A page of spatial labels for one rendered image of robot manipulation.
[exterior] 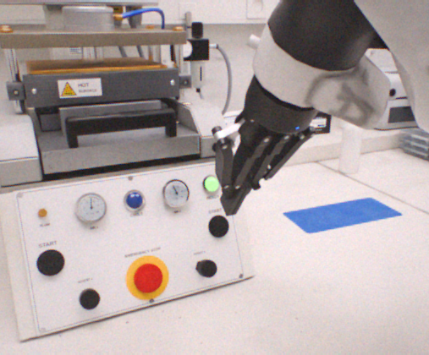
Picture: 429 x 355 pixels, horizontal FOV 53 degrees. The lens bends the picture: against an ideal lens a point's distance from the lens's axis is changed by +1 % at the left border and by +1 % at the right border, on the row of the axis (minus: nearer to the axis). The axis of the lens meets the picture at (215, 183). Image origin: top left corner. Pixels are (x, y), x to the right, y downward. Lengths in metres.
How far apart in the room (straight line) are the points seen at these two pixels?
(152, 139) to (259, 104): 0.23
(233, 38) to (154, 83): 0.72
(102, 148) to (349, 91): 0.34
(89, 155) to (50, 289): 0.18
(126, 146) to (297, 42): 0.32
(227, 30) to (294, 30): 1.02
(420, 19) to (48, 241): 0.49
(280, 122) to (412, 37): 0.17
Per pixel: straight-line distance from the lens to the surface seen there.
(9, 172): 0.60
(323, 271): 0.72
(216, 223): 0.64
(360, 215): 0.93
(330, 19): 0.35
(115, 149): 0.60
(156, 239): 0.62
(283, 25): 0.38
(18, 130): 0.62
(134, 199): 0.60
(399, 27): 0.29
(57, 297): 0.61
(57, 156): 0.60
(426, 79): 0.31
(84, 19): 0.74
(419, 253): 0.83
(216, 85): 1.38
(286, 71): 0.38
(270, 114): 0.42
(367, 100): 0.40
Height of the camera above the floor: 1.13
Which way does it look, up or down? 21 degrees down
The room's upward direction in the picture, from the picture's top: straight up
